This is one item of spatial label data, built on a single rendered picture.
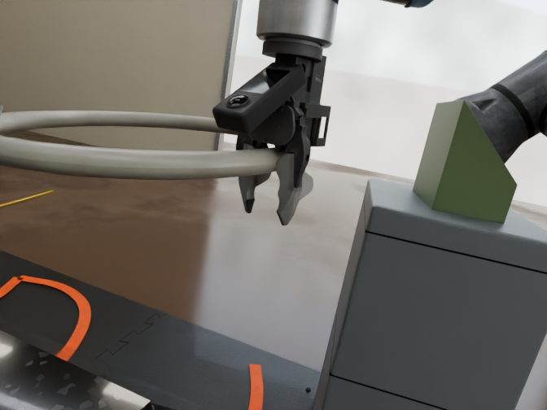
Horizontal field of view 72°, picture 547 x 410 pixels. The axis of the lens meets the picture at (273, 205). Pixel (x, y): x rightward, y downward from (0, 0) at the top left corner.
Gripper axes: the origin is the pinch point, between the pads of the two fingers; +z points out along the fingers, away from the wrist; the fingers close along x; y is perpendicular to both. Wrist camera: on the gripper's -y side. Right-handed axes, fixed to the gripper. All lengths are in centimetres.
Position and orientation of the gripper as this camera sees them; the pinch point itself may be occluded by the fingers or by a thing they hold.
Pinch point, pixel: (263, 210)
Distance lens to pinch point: 47.9
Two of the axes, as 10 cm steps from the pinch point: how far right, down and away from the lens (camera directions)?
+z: -1.2, 9.5, 2.7
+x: -7.9, -2.6, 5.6
